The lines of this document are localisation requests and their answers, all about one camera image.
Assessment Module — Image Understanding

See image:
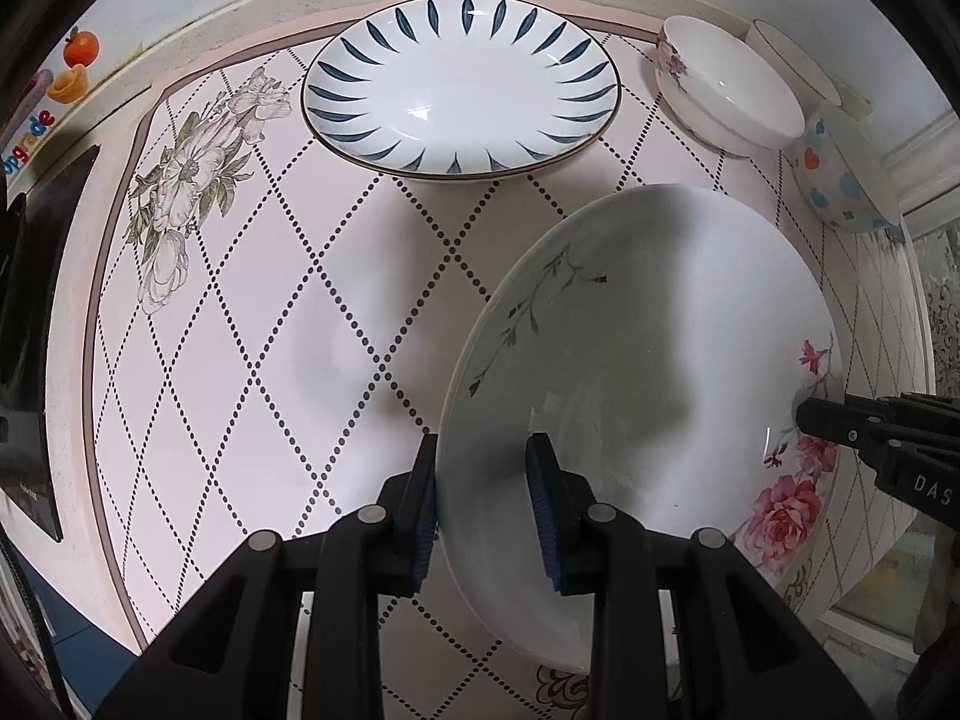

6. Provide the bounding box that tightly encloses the black cooktop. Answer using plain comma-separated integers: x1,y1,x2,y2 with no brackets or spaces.
0,142,102,541

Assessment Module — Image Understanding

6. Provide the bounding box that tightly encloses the colourful fruit wall sticker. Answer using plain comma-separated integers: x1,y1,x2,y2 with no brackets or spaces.
0,26,102,173

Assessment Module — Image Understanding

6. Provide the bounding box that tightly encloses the white plate with pink roses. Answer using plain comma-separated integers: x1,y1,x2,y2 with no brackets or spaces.
435,184,848,676

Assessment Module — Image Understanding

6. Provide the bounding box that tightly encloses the white bowl with pink flowers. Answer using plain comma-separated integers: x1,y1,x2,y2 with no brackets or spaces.
655,15,807,158

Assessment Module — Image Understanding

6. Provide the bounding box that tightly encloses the white bowl with dark rim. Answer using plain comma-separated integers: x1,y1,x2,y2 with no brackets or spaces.
745,19,875,117

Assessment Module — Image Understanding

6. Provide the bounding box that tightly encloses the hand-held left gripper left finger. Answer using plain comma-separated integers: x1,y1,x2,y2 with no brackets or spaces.
97,433,442,720

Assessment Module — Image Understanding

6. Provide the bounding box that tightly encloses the blue kitchen cabinet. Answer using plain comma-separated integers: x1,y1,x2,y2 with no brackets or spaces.
15,540,151,698

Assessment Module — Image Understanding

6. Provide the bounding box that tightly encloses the white framed glass door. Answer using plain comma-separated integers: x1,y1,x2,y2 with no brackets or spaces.
877,90,960,661

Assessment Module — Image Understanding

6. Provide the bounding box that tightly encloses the white plate blue leaf pattern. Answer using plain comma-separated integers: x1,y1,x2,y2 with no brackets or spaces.
301,0,622,179

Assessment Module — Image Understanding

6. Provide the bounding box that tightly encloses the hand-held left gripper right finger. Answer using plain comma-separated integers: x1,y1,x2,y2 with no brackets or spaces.
525,433,875,720

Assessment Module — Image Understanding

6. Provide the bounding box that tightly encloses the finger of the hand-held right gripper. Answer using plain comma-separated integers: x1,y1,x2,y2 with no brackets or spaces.
795,397,891,452
846,390,947,416

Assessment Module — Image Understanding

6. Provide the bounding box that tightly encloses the white bowl with coloured dots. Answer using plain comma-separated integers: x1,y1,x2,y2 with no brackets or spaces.
785,103,905,233

